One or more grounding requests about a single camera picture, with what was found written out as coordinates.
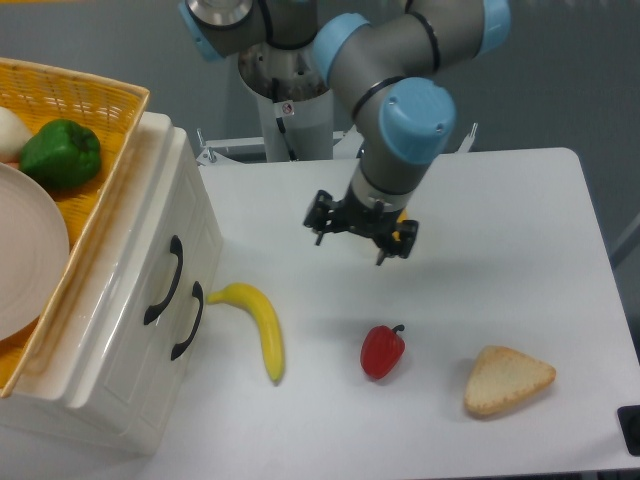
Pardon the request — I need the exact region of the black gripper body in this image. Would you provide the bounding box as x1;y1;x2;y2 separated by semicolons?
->
335;186;400;239

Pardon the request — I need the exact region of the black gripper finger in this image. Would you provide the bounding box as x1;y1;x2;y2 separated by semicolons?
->
303;190;345;246
374;220;419;266

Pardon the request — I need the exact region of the white drawer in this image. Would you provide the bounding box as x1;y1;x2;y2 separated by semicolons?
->
70;125;222;431

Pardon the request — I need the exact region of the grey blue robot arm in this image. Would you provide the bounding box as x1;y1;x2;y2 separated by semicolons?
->
178;1;511;260

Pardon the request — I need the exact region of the white drawer cabinet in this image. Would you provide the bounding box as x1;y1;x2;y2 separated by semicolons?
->
1;113;222;454

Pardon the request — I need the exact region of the yellow bell pepper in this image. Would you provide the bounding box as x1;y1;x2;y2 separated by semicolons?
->
392;209;408;241

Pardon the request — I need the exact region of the yellow banana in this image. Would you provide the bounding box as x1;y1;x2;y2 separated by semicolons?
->
206;282;286;385

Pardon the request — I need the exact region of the red bell pepper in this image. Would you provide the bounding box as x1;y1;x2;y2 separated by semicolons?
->
360;324;406;380

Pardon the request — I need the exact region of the triangular bread slice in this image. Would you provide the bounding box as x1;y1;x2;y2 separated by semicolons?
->
463;345;556;417

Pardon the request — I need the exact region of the green bell pepper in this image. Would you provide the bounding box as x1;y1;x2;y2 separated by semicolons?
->
19;119;102;190

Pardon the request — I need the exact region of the black device at edge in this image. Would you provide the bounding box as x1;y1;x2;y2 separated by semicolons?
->
617;405;640;457

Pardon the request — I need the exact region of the pink plate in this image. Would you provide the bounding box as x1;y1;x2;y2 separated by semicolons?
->
1;165;69;339

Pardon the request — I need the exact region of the yellow wicker basket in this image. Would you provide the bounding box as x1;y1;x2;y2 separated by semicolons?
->
1;58;150;398

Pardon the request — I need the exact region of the white onion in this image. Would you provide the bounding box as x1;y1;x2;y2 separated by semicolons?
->
0;107;32;163

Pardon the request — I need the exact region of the black lower drawer handle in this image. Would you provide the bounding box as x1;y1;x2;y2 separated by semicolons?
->
170;281;205;361

